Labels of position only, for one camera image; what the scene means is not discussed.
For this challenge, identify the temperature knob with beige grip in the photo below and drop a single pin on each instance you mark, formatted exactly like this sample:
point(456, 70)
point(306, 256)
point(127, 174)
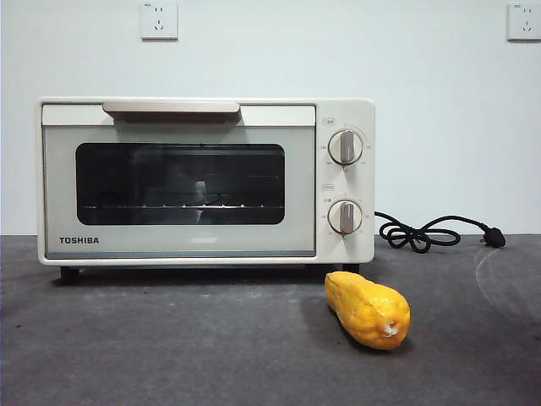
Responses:
point(346, 147)

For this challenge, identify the white wall socket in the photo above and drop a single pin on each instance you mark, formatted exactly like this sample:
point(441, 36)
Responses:
point(159, 21)
point(525, 22)

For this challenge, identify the cream Toshiba toaster oven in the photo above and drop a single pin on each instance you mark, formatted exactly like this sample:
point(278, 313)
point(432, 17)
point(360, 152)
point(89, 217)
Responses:
point(365, 186)

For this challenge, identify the timer knob with beige grip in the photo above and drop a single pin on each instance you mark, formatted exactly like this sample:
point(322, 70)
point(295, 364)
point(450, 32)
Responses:
point(346, 217)

